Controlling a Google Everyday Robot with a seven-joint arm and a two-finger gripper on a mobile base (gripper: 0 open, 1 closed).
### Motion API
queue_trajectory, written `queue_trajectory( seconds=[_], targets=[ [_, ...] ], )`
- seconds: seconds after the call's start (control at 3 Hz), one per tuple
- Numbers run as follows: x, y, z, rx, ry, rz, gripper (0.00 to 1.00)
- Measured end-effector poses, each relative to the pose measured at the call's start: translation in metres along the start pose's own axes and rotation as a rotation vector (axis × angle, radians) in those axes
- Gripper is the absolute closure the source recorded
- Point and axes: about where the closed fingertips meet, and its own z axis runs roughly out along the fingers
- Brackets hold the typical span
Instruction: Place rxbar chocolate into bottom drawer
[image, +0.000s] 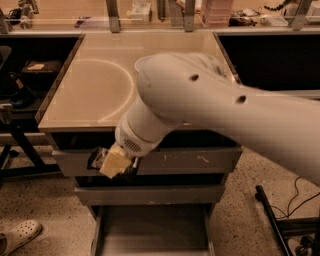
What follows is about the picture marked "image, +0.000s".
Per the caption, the black metal stand leg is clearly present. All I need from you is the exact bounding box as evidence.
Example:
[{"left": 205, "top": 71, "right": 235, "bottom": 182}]
[{"left": 255, "top": 185, "right": 320, "bottom": 256}]

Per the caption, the grey drawer cabinet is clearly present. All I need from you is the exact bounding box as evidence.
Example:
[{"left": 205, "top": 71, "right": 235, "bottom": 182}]
[{"left": 34, "top": 30, "right": 243, "bottom": 256}]

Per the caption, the black case on shelf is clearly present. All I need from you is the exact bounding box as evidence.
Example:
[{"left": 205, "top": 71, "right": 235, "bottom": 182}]
[{"left": 21, "top": 60, "right": 62, "bottom": 79}]

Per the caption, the black table frame leg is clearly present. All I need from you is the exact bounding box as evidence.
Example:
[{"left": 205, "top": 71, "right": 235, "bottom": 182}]
[{"left": 0, "top": 124, "right": 60, "bottom": 179}]

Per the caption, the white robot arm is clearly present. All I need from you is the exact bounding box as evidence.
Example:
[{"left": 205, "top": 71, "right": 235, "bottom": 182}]
[{"left": 100, "top": 53, "right": 320, "bottom": 185}]

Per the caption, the black floor cable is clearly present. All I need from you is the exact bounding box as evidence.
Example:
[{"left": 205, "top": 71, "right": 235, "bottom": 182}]
[{"left": 270, "top": 176, "right": 320, "bottom": 219}]

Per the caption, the grey middle drawer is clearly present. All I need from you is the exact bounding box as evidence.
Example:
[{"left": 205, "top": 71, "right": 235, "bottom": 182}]
[{"left": 75, "top": 185, "right": 225, "bottom": 206}]

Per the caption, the white ceramic bowl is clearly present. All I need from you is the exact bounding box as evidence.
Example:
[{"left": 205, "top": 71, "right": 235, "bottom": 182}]
[{"left": 134, "top": 55, "right": 153, "bottom": 72}]

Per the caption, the white gripper with vent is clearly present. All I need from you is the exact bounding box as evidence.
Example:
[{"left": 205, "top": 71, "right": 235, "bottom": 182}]
[{"left": 100, "top": 115, "right": 156, "bottom": 180}]

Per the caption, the pink plastic crate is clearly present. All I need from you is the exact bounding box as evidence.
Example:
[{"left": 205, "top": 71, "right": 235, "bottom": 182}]
[{"left": 200, "top": 0, "right": 234, "bottom": 27}]

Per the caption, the white clog shoe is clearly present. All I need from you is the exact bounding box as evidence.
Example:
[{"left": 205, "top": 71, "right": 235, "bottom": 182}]
[{"left": 0, "top": 219, "right": 42, "bottom": 256}]

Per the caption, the open grey bottom drawer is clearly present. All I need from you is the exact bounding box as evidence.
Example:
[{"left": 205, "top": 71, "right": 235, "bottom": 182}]
[{"left": 90, "top": 205, "right": 216, "bottom": 256}]

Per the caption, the grey top drawer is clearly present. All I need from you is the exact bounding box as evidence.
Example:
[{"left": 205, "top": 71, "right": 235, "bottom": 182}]
[{"left": 52, "top": 147, "right": 242, "bottom": 177}]

